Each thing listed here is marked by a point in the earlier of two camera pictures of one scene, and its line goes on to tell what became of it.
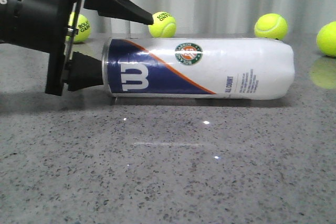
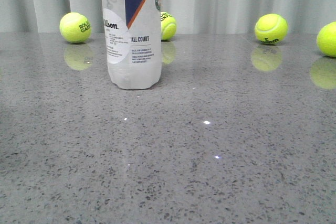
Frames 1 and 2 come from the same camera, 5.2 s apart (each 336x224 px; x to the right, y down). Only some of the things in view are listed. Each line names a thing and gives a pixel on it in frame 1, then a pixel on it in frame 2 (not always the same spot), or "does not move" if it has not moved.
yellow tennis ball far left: (83, 26) does not move
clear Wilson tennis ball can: (247, 68) -> (132, 8)
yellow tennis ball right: (271, 25) does not move
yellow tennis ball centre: (164, 25) does not move
